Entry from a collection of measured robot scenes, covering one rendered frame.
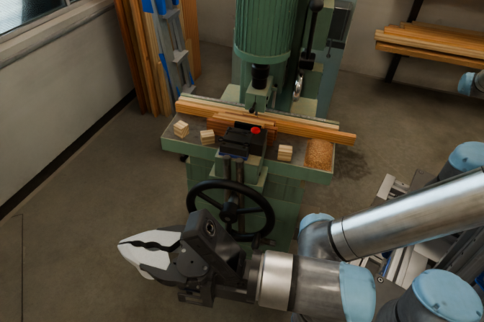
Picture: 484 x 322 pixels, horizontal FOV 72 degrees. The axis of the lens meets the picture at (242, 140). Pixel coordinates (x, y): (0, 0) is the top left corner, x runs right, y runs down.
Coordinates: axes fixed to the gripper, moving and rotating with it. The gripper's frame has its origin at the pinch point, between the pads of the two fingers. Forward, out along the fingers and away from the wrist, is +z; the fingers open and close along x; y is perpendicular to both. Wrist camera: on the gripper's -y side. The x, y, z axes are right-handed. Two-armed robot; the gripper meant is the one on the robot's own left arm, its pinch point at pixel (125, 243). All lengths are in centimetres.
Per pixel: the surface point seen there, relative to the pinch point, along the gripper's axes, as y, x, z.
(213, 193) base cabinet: 54, 59, 5
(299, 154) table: 32, 63, -25
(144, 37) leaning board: 46, 182, 86
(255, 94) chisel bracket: 14, 69, -9
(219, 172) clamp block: 32, 49, -1
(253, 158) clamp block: 26, 50, -11
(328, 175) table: 34, 56, -35
